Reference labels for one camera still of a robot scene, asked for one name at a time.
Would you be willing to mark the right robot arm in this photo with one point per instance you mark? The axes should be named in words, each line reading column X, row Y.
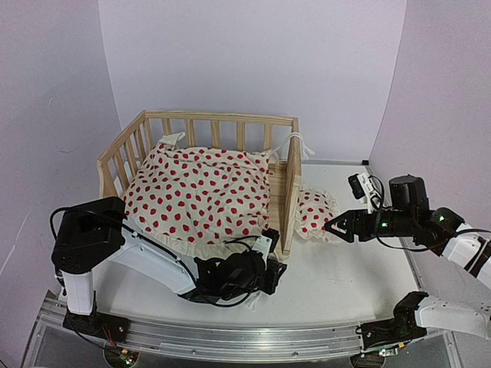
column 439, row 231

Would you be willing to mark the wooden pet bed frame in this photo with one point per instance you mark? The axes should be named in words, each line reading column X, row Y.
column 124, row 157

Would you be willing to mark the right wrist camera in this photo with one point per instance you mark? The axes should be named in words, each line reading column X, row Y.
column 363, row 189

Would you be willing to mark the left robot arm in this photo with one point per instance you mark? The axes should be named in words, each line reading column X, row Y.
column 99, row 231

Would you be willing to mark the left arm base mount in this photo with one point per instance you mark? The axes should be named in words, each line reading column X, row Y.
column 99, row 325

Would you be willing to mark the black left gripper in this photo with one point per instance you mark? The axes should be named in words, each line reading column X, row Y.
column 274, row 277

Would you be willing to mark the strawberry print ruffled mattress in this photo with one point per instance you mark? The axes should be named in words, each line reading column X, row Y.
column 198, row 201

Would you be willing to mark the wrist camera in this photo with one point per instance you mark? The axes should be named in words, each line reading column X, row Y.
column 265, row 244
column 363, row 189

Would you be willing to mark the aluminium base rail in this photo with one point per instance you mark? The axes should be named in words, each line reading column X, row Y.
column 246, row 344

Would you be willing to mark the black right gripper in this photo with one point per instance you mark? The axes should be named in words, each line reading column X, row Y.
column 350, row 218

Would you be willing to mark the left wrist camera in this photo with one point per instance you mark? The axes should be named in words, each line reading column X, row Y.
column 265, row 244

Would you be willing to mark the strawberry print small pillow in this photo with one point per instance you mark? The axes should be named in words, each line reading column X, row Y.
column 314, row 209

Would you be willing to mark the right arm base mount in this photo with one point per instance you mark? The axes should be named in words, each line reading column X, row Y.
column 401, row 328

